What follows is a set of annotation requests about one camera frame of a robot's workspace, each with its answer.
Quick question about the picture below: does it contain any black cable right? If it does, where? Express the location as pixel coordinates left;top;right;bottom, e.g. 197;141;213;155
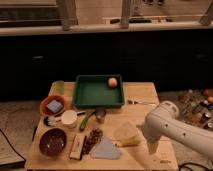
178;161;213;171

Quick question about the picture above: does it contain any dark grape bunch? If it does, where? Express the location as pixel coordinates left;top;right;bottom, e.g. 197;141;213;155
83;128;103;154

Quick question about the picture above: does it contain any blue sponge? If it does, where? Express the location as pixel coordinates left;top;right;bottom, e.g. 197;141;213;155
46;100;63;113

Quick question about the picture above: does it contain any green plastic tray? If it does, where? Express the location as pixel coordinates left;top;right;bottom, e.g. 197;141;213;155
72;75;125;108

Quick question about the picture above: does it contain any light blue triangular cloth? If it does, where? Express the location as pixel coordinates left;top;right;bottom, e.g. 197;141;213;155
90;137;121;159

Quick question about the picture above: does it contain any silver fork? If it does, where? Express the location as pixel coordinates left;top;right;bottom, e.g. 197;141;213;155
127;99;156;106

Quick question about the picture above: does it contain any green cucumber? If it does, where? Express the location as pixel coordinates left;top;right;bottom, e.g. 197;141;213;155
79;111;95;132

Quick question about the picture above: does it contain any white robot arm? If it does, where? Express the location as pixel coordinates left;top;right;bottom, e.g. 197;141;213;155
141;101;213;160

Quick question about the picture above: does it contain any wooden block brush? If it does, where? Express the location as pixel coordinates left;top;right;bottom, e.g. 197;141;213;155
69;133;85;160

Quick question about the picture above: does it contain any black cable left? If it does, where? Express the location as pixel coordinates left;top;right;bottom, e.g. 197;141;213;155
0;128;27;163

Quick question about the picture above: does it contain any black cable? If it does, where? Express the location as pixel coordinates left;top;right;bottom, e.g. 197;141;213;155
0;128;27;163
178;161;213;171

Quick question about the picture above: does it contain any orange plastic bowl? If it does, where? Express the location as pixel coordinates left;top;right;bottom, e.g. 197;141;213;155
40;95;67;116

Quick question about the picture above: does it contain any dark maroon bowl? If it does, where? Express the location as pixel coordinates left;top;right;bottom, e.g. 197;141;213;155
39;128;67;157

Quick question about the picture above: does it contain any white ceramic mug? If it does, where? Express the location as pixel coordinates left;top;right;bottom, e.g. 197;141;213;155
61;110;77;128

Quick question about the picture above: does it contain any orange peach fruit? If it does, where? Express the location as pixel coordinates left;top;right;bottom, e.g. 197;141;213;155
108;78;117;88

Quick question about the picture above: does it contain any light green plastic cup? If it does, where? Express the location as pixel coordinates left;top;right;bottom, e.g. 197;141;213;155
53;80;64;95

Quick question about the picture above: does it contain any small metal cup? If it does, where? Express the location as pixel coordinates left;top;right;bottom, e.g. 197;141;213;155
95;108;106;123

